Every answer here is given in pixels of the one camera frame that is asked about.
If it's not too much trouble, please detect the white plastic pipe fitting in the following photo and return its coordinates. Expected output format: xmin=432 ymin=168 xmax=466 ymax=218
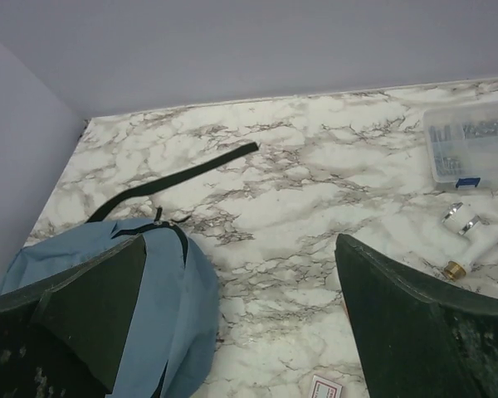
xmin=441 ymin=202 xmax=498 ymax=280

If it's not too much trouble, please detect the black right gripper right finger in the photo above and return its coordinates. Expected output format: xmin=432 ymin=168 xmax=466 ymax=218
xmin=335 ymin=234 xmax=498 ymax=397

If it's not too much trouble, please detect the blue fabric backpack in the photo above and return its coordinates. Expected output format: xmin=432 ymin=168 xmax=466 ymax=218
xmin=0 ymin=143 xmax=258 ymax=397

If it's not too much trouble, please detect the clear plastic organizer box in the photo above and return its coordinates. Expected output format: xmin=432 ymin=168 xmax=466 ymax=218
xmin=423 ymin=101 xmax=498 ymax=191

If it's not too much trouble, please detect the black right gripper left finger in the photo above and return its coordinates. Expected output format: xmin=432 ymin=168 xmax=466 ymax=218
xmin=0 ymin=236 xmax=146 ymax=397

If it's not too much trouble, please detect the red white small box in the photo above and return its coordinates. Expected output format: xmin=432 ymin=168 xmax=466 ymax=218
xmin=309 ymin=375 xmax=343 ymax=398

